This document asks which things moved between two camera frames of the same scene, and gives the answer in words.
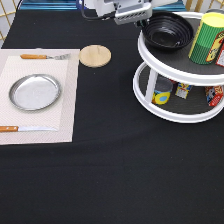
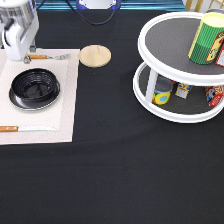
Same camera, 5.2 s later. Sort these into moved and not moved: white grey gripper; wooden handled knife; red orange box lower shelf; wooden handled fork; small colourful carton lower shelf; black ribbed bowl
Moved: white grey gripper; black ribbed bowl
Not moved: wooden handled knife; red orange box lower shelf; wooden handled fork; small colourful carton lower shelf
